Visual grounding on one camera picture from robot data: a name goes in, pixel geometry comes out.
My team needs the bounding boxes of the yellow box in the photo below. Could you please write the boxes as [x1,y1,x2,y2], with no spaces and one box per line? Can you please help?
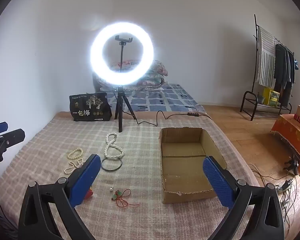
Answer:
[262,87,280,105]

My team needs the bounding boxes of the cardboard box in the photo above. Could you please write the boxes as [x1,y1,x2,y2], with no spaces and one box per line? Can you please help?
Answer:
[159,127,227,204]

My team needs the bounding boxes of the beige plaid blanket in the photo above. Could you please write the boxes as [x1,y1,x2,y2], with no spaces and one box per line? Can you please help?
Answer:
[0,111,260,240]

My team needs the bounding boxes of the blue patterned bed sheet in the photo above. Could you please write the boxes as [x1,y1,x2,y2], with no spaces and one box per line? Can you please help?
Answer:
[106,84,205,113]

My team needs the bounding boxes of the tangled floor cables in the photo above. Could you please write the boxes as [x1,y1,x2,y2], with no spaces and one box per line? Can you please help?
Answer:
[249,155,300,240]

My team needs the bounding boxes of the striped hanging towel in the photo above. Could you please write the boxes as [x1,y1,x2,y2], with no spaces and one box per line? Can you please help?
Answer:
[256,26,276,87]

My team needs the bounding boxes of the orange cloth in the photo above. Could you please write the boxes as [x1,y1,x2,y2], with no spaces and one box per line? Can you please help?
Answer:
[270,114,300,175]

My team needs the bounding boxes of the black phone holder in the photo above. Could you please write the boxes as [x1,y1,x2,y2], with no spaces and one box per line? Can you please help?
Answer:
[115,35,133,73]

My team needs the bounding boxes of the dark striped clothing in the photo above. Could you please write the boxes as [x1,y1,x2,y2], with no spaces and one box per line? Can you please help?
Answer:
[0,174,18,240]

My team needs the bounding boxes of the dark hanging clothes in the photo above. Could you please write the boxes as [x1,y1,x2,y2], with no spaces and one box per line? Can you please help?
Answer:
[274,44,299,107]

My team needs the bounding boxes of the black ring bangle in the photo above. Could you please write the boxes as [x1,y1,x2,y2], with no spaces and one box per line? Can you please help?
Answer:
[101,157,122,172]

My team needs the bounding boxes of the cream bead bracelet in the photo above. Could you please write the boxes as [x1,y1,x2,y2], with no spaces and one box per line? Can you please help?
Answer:
[67,148,83,159]

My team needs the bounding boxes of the white power strip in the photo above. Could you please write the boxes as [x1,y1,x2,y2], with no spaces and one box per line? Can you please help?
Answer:
[275,180,293,193]

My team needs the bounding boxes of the red string jade pendant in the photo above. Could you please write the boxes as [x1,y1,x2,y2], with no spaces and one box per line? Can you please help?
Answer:
[112,189,140,208]

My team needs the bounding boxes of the black tripod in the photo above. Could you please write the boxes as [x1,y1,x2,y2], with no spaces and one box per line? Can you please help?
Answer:
[114,85,137,133]

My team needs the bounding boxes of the folded floral quilt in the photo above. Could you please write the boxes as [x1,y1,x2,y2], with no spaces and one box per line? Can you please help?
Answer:
[92,60,169,92]

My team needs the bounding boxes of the black ring light cable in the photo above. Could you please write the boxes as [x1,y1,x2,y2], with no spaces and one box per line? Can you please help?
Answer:
[124,110,213,126]

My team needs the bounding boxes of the black printed bag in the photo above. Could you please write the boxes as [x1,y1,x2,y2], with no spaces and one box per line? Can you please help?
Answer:
[69,92,112,122]

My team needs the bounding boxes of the white ring light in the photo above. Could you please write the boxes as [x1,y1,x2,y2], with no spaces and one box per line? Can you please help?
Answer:
[90,21,154,86]

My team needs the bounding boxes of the thin pearl necklace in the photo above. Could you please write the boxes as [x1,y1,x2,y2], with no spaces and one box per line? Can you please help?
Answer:
[64,159,83,174]

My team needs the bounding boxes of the long thick pearl necklace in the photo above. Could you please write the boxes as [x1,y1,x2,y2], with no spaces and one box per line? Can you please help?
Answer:
[104,133,125,160]

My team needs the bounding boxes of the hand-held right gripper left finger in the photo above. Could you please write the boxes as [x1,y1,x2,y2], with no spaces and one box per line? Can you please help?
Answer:
[19,154,101,240]

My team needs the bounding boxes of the black metal clothes rack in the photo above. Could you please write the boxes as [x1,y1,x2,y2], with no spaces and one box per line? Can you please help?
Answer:
[240,14,296,122]

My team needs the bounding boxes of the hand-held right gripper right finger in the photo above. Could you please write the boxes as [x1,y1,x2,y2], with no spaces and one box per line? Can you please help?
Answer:
[203,156,284,240]

